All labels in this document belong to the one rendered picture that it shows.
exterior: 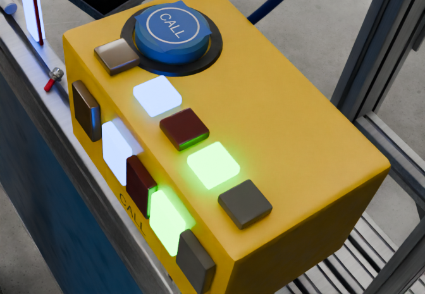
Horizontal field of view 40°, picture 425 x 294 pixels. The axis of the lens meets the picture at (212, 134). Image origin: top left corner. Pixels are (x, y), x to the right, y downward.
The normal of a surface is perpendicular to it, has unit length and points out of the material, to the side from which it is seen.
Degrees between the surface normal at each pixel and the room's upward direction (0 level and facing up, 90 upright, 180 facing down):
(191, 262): 90
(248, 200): 0
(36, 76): 0
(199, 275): 90
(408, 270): 90
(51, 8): 0
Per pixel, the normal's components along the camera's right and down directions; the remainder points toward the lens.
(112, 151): -0.81, 0.40
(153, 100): 0.11, -0.61
